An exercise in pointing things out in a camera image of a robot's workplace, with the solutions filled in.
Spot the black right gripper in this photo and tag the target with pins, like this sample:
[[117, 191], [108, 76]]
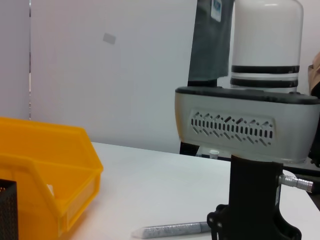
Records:
[[252, 200]]

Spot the grey marker pen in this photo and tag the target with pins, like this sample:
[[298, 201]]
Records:
[[172, 229]]

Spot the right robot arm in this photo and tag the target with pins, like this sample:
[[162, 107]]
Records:
[[262, 50]]

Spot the black mesh pen holder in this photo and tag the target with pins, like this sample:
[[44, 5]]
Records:
[[7, 212]]

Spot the black metal bar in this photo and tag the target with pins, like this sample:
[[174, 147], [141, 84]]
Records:
[[302, 171]]

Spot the black office chair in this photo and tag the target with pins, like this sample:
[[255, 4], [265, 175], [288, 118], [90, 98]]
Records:
[[316, 155]]

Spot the brown cardboard box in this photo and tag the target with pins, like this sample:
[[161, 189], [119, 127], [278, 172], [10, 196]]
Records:
[[315, 72]]

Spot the yellow plastic storage bin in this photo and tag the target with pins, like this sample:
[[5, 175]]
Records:
[[37, 162]]

